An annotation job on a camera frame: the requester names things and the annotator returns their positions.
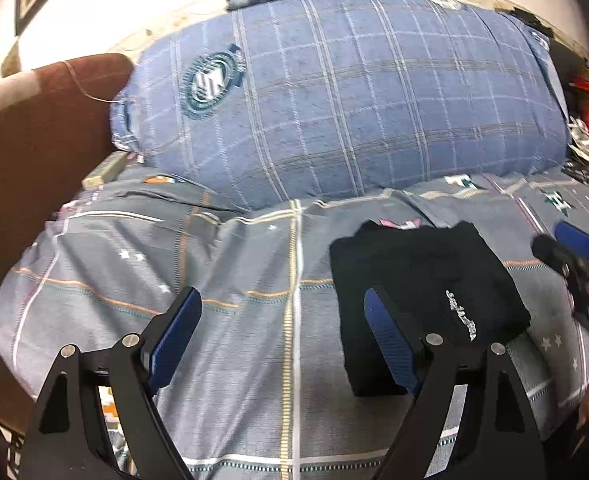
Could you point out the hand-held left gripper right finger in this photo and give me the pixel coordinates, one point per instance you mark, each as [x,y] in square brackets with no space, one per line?
[392,345]

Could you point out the crumpled silver wrapper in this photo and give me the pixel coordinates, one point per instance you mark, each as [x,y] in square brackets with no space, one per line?
[581,145]

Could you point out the grey printed bed sheet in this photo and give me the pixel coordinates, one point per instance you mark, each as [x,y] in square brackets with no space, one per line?
[249,270]

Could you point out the black patterned packet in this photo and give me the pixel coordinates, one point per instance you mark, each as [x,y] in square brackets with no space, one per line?
[576,171]

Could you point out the blue plaid pillow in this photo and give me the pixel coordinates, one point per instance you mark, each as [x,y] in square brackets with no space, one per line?
[349,110]

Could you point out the brown upholstered headboard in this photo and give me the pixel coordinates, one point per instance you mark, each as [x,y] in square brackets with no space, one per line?
[34,160]

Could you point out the small cream box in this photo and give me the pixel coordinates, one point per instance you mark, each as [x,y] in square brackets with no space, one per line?
[105,170]

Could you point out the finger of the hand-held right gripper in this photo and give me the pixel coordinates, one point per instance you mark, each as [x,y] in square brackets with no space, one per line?
[576,240]

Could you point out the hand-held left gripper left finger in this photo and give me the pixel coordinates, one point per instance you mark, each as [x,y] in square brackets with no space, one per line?
[174,340]

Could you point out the black pants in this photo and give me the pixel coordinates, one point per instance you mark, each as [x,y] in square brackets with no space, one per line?
[414,270]

